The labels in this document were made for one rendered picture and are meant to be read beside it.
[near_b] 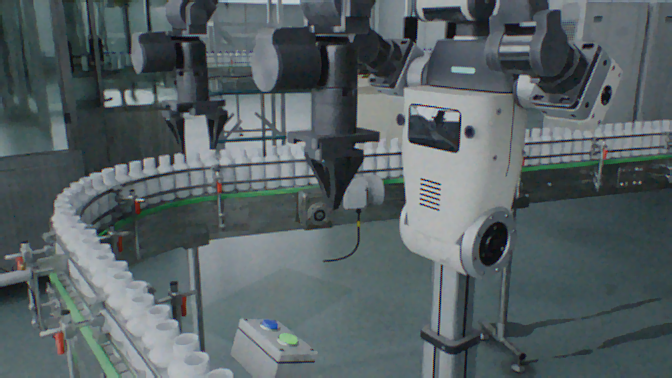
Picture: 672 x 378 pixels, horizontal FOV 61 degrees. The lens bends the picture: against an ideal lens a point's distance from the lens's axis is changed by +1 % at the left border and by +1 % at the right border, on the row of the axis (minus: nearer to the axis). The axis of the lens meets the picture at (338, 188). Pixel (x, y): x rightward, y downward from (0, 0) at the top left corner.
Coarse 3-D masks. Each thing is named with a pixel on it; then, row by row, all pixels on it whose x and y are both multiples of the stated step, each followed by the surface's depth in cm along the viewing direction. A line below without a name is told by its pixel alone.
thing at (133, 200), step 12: (528, 156) 248; (600, 156) 267; (216, 168) 214; (600, 168) 268; (216, 180) 209; (600, 180) 269; (120, 192) 186; (132, 192) 184; (516, 192) 257; (132, 204) 184; (132, 216) 186; (144, 252) 191
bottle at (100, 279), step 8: (96, 256) 116; (104, 256) 118; (112, 256) 117; (96, 264) 115; (104, 264) 115; (96, 272) 116; (104, 272) 115; (96, 280) 115; (104, 280) 115; (96, 288) 115; (104, 296) 115; (104, 312) 116
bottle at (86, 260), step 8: (88, 240) 126; (96, 240) 126; (88, 248) 124; (88, 256) 124; (80, 264) 124; (88, 264) 123; (88, 272) 124; (80, 280) 125; (88, 288) 125; (88, 296) 126
